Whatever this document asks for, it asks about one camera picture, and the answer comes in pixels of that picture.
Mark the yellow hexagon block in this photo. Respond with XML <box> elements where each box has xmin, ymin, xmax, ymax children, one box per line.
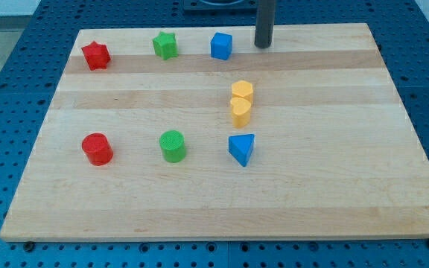
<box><xmin>231</xmin><ymin>80</ymin><xmax>254</xmax><ymax>103</ymax></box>

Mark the blue cube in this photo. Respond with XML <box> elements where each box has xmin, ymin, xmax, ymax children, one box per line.
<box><xmin>210</xmin><ymin>32</ymin><xmax>232</xmax><ymax>60</ymax></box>

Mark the blue triangle block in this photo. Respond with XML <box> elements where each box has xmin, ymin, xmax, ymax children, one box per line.
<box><xmin>228</xmin><ymin>134</ymin><xmax>255</xmax><ymax>167</ymax></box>

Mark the yellow heart block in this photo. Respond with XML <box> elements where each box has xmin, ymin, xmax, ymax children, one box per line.
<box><xmin>230</xmin><ymin>97</ymin><xmax>252</xmax><ymax>128</ymax></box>

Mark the green cylinder block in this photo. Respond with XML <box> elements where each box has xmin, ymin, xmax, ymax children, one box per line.
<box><xmin>159</xmin><ymin>130</ymin><xmax>186</xmax><ymax>163</ymax></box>

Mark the wooden board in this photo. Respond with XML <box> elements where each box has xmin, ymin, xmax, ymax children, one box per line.
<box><xmin>0</xmin><ymin>23</ymin><xmax>429</xmax><ymax>242</ymax></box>

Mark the green star block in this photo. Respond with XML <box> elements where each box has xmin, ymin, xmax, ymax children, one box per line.
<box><xmin>152</xmin><ymin>31</ymin><xmax>178</xmax><ymax>60</ymax></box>

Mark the red cylinder block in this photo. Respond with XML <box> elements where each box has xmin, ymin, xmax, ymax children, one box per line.
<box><xmin>81</xmin><ymin>133</ymin><xmax>113</xmax><ymax>166</ymax></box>

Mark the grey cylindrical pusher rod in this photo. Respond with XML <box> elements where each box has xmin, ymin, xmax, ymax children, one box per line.
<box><xmin>254</xmin><ymin>0</ymin><xmax>277</xmax><ymax>49</ymax></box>

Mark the red star block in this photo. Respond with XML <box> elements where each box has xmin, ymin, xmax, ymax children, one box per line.
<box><xmin>81</xmin><ymin>41</ymin><xmax>111</xmax><ymax>71</ymax></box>

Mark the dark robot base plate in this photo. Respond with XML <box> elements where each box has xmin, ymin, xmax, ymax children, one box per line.
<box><xmin>181</xmin><ymin>0</ymin><xmax>258</xmax><ymax>12</ymax></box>

